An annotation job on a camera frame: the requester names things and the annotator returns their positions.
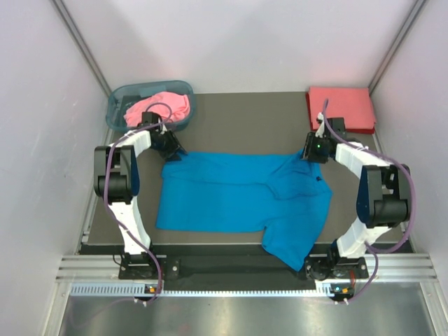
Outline teal plastic basket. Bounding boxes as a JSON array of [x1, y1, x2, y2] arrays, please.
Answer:
[[106, 80, 197, 132]]

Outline blue t shirt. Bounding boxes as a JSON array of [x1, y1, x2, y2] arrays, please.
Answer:
[[156, 152, 333, 271]]

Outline folded dark red t shirt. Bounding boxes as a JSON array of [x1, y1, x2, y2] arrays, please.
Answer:
[[305, 91, 376, 135]]

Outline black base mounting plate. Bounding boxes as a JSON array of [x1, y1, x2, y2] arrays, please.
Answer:
[[113, 244, 368, 290]]

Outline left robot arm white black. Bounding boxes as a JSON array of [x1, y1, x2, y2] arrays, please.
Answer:
[[94, 111, 187, 278]]

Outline folded coral pink t shirt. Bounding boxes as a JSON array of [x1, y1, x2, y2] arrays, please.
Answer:
[[307, 86, 377, 131]]

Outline grey slotted cable duct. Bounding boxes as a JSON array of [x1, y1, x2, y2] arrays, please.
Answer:
[[69, 283, 349, 298]]

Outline pink crumpled t shirt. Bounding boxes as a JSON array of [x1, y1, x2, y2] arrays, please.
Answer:
[[124, 91, 192, 127]]

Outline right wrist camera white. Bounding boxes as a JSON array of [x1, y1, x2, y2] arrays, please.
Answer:
[[315, 112, 326, 139]]

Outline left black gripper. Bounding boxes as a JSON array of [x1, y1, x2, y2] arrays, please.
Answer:
[[152, 129, 186, 162]]

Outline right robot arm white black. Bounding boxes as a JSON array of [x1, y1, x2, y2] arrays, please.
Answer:
[[302, 113, 412, 277]]

